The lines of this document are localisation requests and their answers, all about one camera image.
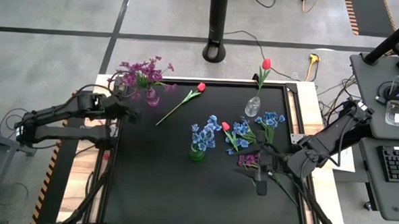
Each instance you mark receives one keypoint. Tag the clear glass vase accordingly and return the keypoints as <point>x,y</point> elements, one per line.
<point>252,107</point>

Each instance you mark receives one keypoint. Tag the green glass vase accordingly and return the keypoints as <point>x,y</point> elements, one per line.
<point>196,155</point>

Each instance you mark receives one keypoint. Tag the grey desk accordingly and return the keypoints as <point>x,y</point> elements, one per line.
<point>365,99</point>

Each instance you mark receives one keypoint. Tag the black pole stand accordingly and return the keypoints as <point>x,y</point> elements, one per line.
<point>217,25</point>

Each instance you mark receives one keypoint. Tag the black keyboard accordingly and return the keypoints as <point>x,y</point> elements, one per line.
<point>398,164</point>

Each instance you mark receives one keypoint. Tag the grey keyboard shelf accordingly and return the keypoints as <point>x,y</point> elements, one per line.
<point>374,200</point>

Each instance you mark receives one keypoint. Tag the yellow power plug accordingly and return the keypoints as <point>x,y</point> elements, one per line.
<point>314,58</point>

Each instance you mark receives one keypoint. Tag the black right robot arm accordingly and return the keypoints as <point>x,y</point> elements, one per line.
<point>333,131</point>

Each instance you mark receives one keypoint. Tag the black round desk grommet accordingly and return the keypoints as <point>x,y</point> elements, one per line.
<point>386,89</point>

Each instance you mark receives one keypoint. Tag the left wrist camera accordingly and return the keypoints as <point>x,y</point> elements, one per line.
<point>121,84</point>

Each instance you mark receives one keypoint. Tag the black diagonal pole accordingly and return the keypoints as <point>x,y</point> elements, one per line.
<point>391,37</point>

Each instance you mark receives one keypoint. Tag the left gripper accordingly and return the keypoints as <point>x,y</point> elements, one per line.
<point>119,105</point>

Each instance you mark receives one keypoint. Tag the white paper sheet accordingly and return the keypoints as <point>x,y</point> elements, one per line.
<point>344,162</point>

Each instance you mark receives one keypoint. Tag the black hazard-striped floor plate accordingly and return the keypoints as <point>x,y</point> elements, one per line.
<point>61,187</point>

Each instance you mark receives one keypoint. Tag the black striped-edge floor mat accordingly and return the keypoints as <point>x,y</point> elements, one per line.
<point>372,15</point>

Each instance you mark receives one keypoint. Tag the red artificial tulip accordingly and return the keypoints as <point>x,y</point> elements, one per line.
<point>266,63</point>
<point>225,126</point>
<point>201,87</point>

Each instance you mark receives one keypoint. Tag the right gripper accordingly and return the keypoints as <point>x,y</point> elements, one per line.
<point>276,162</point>

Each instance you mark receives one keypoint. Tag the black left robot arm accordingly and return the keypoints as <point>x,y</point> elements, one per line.
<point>68,109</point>

